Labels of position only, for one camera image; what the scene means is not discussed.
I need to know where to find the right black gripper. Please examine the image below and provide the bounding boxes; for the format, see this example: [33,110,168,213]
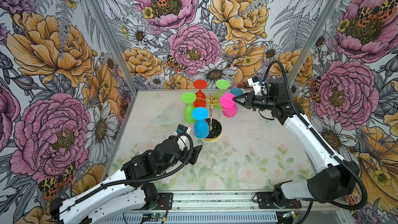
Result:
[233,90,276,112]

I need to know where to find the blue wine glass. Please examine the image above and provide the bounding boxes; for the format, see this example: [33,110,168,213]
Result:
[192,107,209,139]
[230,88,243,97]

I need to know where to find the pink wine glass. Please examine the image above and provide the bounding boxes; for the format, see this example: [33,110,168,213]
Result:
[219,93,237,118]

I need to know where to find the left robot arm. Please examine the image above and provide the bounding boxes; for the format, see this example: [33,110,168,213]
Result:
[49,132,203,224]

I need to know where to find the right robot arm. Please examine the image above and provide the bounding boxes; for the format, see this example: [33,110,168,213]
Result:
[233,60,368,210]

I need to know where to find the back green wine glass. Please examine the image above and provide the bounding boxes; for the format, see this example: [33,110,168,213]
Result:
[216,79,230,110]

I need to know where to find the green wine glass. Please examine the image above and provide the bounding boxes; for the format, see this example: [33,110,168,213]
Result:
[181,92,197,123]
[216,79,230,110]

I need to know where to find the red wine glass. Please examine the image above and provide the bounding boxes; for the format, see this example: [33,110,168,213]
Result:
[193,79,207,107]

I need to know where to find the front left green wine glass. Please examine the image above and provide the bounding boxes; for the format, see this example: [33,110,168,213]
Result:
[181,92,197,123]

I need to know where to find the white vent grille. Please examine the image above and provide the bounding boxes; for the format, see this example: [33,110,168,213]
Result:
[90,213,279,224]

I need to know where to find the small green circuit board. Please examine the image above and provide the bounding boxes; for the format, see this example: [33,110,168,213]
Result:
[141,213,167,223]

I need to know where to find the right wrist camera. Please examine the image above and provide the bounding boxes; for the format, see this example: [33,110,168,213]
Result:
[247,76,264,95]

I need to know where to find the gold wire wine glass rack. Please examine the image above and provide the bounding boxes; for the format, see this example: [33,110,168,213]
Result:
[201,93,226,142]

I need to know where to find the aluminium front rail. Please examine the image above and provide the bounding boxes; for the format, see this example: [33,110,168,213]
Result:
[79,189,349,214]

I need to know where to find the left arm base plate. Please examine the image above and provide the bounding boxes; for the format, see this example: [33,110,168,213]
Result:
[137,192,174,211]

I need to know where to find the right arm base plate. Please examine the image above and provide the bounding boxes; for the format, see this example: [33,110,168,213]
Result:
[252,191,302,209]

